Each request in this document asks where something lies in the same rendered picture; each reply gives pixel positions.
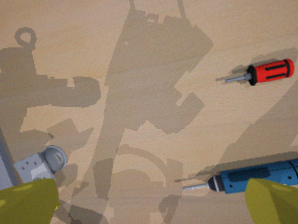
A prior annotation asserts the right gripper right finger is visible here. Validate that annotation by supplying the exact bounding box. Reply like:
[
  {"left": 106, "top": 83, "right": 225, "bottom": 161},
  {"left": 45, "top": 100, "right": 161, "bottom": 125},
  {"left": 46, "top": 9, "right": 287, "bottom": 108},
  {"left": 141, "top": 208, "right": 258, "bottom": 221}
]
[{"left": 245, "top": 178, "right": 298, "bottom": 224}]

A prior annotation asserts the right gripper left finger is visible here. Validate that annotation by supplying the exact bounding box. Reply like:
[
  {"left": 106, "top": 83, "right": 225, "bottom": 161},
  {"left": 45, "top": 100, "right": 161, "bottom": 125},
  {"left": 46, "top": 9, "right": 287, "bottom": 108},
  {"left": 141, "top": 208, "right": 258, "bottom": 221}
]
[{"left": 0, "top": 178, "right": 59, "bottom": 224}]

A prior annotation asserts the red screwdriver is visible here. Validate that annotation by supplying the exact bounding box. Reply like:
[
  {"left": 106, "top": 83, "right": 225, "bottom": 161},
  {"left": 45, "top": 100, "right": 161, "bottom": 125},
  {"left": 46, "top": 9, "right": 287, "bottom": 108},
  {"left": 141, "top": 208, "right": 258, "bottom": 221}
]
[{"left": 225, "top": 59, "right": 294, "bottom": 86}]

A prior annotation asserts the blue electric screwdriver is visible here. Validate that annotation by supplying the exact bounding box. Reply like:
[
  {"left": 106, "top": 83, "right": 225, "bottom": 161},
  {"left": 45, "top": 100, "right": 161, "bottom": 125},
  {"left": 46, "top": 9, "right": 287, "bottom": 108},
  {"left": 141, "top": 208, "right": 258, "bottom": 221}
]
[{"left": 183, "top": 158, "right": 298, "bottom": 194}]

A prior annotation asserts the grey metal l-bracket with holes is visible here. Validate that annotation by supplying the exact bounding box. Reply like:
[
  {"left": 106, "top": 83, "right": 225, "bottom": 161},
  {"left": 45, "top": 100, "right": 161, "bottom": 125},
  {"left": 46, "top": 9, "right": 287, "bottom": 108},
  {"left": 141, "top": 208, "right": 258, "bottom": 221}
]
[{"left": 13, "top": 152, "right": 57, "bottom": 183}]

